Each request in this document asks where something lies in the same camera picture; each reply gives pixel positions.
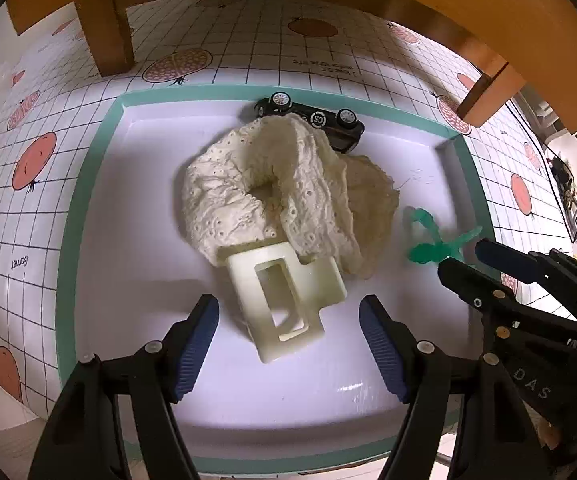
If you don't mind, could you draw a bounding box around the black toy car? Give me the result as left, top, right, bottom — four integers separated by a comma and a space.
253, 91, 365, 153

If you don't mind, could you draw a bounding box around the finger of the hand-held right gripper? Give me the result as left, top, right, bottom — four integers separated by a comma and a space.
437, 257, 577, 422
474, 238, 577, 321

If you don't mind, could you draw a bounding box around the green hair clip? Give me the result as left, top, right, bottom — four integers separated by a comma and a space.
405, 207, 484, 267

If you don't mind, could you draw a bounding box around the cream lace scrunchie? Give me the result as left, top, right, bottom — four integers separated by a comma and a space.
182, 112, 400, 281

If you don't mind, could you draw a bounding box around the fruit print grid mat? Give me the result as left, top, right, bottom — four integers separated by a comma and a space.
0, 0, 577, 480

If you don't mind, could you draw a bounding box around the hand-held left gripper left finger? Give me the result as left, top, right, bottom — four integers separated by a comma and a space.
28, 292, 220, 480

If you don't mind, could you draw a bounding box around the white tray with teal rim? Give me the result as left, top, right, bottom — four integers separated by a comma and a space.
56, 85, 506, 478

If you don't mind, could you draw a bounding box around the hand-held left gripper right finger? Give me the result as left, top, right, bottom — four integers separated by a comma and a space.
358, 294, 544, 480

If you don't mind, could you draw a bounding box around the cream hair claw clip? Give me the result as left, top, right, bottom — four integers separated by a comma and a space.
217, 240, 347, 364

